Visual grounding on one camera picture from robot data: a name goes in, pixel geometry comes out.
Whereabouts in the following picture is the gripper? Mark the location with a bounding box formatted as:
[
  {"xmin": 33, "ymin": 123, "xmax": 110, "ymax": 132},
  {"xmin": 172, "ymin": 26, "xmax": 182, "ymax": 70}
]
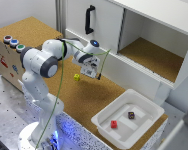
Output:
[{"xmin": 79, "ymin": 55, "xmax": 101, "ymax": 79}]

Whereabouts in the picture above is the yellow block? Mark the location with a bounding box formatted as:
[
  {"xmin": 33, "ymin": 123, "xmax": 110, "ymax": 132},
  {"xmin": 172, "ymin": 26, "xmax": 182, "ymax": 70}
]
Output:
[{"xmin": 73, "ymin": 73, "xmax": 81, "ymax": 82}]

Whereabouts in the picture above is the pink block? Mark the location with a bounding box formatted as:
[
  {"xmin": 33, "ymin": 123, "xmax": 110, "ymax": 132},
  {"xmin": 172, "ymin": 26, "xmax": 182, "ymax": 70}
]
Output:
[{"xmin": 110, "ymin": 120, "xmax": 119, "ymax": 130}]

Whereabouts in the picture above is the purple block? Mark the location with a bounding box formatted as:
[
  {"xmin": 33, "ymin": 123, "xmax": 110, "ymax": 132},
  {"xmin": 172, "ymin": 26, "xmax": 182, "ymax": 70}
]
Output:
[{"xmin": 127, "ymin": 111, "xmax": 136, "ymax": 120}]

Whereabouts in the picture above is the white sliding door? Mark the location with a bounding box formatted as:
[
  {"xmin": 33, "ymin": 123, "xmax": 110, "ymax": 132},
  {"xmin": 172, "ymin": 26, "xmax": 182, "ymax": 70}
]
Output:
[{"xmin": 65, "ymin": 0, "xmax": 125, "ymax": 56}]

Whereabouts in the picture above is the white cabinet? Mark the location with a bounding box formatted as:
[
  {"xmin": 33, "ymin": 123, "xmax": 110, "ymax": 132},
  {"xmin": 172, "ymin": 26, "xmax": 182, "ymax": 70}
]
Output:
[{"xmin": 62, "ymin": 0, "xmax": 188, "ymax": 108}]

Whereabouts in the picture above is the white plastic box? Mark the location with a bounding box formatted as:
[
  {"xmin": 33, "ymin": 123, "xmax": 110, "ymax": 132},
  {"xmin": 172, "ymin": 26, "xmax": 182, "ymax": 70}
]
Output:
[{"xmin": 90, "ymin": 88, "xmax": 166, "ymax": 150}]

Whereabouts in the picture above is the green button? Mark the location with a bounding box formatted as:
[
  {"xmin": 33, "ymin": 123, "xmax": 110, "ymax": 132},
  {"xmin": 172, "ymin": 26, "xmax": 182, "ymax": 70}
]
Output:
[{"xmin": 15, "ymin": 43, "xmax": 26, "ymax": 54}]

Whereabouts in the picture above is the blue button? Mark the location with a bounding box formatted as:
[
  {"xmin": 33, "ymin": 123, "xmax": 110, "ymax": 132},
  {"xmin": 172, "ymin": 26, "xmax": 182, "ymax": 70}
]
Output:
[{"xmin": 9, "ymin": 38, "xmax": 20, "ymax": 49}]

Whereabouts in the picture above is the red button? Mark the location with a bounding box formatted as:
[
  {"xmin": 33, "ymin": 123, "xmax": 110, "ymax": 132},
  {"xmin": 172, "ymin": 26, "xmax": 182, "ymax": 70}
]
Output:
[{"xmin": 3, "ymin": 34, "xmax": 13, "ymax": 44}]

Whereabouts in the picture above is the green cable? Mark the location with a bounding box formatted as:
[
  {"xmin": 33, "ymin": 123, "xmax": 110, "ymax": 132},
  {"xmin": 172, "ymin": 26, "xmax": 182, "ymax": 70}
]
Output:
[{"xmin": 35, "ymin": 39, "xmax": 112, "ymax": 150}]

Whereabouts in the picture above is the black door handle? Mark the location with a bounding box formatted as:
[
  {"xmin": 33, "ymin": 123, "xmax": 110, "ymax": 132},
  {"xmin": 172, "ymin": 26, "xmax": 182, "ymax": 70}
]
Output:
[{"xmin": 84, "ymin": 4, "xmax": 96, "ymax": 35}]

